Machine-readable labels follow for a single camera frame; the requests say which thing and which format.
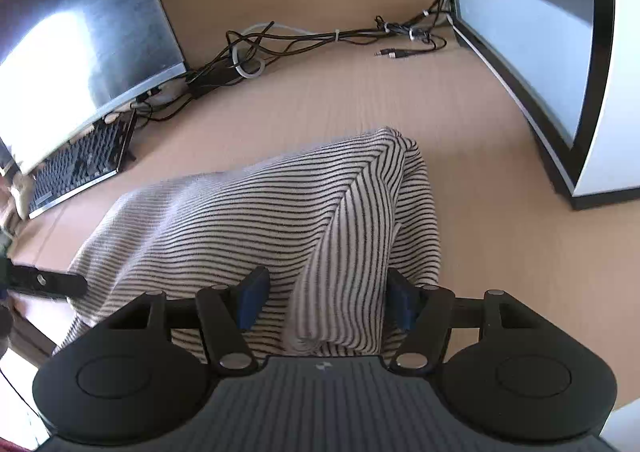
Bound black cable bundle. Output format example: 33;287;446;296
131;0;454;126

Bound black curved computer monitor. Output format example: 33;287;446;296
1;0;186;174

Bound beige striped knit garment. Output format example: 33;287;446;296
67;127;440;358

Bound black mechanical keyboard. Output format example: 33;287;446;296
29;112;137;219

